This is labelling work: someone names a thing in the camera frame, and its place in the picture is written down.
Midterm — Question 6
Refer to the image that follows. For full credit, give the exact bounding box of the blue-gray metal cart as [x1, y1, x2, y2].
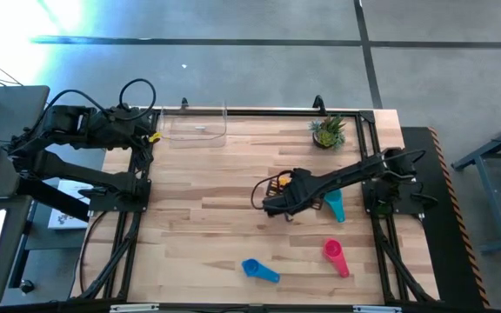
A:
[450, 113, 501, 254]

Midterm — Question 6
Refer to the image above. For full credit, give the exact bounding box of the silver metal bracket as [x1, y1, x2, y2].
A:
[110, 303, 160, 313]
[353, 305, 403, 313]

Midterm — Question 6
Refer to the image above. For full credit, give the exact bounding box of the large gray desk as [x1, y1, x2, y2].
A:
[0, 85, 50, 199]

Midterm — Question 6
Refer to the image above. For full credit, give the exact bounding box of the pink measuring cup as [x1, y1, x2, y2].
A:
[322, 237, 351, 278]

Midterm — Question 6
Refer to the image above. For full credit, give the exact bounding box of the potted succulent plant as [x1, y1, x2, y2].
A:
[309, 114, 347, 151]

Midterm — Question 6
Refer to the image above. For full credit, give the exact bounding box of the large black clamp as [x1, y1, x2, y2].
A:
[312, 94, 328, 115]

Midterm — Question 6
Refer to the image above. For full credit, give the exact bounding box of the small gray desk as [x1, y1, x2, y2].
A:
[0, 195, 32, 308]

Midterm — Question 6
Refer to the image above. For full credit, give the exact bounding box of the clear plastic basket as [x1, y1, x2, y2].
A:
[159, 102, 229, 149]

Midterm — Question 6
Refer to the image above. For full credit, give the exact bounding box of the small bright blue measuring cup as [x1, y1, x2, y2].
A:
[241, 258, 281, 284]

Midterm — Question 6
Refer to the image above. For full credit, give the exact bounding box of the white printed paper sheet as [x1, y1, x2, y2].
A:
[48, 180, 90, 230]

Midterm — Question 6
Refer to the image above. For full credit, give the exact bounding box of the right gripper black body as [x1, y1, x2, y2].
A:
[285, 168, 324, 214]

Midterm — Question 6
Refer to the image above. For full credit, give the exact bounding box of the teal measuring cup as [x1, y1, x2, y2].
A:
[323, 189, 346, 223]

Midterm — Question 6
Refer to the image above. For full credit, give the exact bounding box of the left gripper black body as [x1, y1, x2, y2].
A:
[97, 108, 156, 147]

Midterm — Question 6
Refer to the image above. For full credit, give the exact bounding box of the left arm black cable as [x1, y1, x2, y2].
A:
[43, 77, 157, 127]

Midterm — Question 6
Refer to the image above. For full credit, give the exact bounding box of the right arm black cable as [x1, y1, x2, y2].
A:
[250, 170, 293, 210]

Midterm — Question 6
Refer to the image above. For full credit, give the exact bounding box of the black mat with striped edge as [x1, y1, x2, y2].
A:
[400, 125, 491, 309]

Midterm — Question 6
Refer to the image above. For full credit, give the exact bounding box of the black aluminium table frame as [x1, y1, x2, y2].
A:
[70, 95, 441, 305]

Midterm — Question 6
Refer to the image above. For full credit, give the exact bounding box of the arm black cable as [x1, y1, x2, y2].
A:
[250, 170, 293, 210]
[43, 77, 157, 127]

